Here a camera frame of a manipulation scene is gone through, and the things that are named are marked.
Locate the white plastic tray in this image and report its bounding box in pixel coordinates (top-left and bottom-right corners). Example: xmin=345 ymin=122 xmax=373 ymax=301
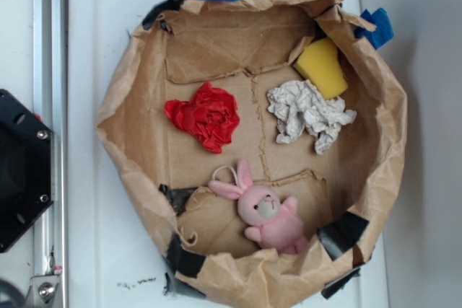
xmin=66 ymin=0 xmax=391 ymax=308

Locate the crumpled white paper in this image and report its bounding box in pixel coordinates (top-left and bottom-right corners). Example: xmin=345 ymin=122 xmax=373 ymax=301
xmin=266 ymin=80 xmax=357 ymax=155

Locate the red paper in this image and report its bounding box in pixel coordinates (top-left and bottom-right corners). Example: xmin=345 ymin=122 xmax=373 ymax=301
xmin=164 ymin=82 xmax=240 ymax=154

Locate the pink plush bunny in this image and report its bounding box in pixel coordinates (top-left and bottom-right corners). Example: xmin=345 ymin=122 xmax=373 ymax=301
xmin=208 ymin=159 xmax=309 ymax=255

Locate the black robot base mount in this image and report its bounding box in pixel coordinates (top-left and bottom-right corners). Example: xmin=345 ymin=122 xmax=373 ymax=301
xmin=0 ymin=89 xmax=53 ymax=253

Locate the yellow sponge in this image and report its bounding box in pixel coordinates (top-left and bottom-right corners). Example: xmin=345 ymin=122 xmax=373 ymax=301
xmin=293 ymin=38 xmax=348 ymax=100

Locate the brown paper bag bin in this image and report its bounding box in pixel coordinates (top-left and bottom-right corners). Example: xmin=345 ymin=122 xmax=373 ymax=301
xmin=97 ymin=0 xmax=407 ymax=307

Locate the aluminium extrusion rail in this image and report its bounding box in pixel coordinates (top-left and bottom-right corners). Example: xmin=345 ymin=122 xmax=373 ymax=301
xmin=31 ymin=0 xmax=69 ymax=307

